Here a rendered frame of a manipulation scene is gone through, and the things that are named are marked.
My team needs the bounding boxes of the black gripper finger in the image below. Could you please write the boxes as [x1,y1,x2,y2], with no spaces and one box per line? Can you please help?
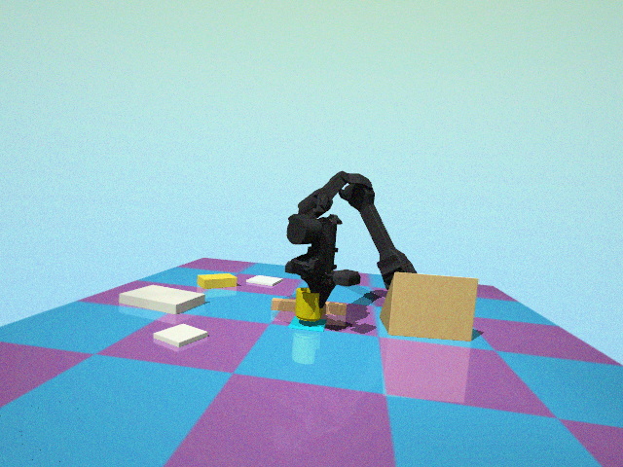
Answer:
[317,280,337,308]
[301,276,323,293]

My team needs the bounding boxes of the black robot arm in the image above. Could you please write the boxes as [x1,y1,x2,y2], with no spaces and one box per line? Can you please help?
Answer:
[286,171,417,290]

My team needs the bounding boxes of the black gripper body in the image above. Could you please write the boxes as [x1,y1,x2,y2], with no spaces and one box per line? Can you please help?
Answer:
[285,243,361,287]

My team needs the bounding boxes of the yellow cup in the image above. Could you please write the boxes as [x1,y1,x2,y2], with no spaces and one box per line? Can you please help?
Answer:
[295,287,323,322]

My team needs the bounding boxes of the tan flat bar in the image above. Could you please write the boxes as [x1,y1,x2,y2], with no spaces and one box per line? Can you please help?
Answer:
[272,298,347,315]

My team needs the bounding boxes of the small white flat block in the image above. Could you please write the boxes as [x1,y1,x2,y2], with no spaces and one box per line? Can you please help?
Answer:
[154,324,208,347]

